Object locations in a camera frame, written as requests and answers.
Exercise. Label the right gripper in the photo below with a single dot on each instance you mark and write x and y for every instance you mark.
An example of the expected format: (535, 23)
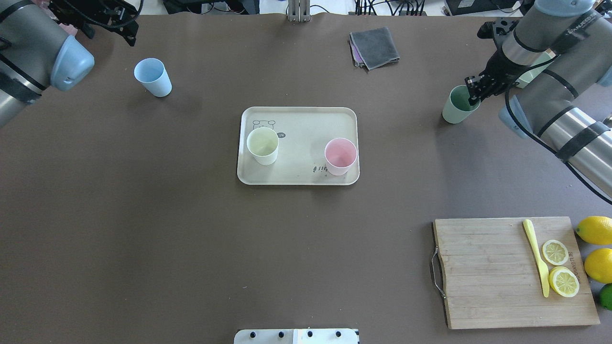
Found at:
(500, 68)

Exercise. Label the yellow lemon upper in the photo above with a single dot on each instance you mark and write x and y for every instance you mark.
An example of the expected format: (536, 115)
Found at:
(595, 230)

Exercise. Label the purple cloth underneath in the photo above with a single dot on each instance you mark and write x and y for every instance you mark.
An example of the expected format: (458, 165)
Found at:
(358, 61)

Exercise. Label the yellow lemon lower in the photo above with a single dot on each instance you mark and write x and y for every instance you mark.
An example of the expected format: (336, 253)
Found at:
(598, 265)

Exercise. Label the lemon half upper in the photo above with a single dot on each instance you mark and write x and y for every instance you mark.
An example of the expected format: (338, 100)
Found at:
(554, 252)

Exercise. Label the cream white plastic cup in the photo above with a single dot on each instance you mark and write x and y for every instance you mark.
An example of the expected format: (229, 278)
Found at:
(262, 143)

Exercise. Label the blue plastic cup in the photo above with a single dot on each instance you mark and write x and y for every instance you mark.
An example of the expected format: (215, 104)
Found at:
(152, 74)

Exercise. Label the lemon half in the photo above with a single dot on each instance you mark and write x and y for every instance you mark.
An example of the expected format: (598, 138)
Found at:
(564, 282)
(554, 252)

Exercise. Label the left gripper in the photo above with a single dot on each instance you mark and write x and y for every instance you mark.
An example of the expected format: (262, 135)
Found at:
(106, 15)

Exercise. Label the green plastic cup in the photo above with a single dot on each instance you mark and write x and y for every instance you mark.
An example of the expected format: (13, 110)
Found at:
(457, 107)

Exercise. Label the bamboo cutting board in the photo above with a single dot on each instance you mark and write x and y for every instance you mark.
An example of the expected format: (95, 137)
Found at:
(490, 279)

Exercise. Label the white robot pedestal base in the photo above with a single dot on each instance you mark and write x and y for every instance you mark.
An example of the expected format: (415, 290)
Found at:
(298, 336)

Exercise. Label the grey folded cloth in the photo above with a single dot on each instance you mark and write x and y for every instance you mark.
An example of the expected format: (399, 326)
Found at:
(376, 47)

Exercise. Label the lemon half lower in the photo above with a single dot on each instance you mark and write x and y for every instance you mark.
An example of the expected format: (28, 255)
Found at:
(564, 282)

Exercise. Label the yellow plastic knife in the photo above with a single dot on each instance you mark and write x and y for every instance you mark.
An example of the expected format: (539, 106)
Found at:
(542, 268)

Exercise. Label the yellow lemon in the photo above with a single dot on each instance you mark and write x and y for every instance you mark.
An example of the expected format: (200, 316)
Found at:
(595, 230)
(598, 265)

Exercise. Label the cream rabbit tray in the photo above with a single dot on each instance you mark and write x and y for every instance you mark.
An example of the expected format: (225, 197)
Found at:
(303, 132)

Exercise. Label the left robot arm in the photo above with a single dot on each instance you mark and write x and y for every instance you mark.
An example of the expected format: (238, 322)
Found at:
(37, 53)

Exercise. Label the green ceramic bowl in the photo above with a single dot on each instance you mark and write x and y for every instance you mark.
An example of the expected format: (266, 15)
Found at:
(528, 76)

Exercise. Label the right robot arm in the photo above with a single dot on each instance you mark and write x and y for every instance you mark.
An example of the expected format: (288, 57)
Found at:
(544, 111)

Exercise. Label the pink plastic cup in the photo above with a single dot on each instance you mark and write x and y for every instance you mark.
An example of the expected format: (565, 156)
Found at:
(340, 155)

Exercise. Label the green lime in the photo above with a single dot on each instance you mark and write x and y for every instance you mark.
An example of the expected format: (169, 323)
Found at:
(605, 297)

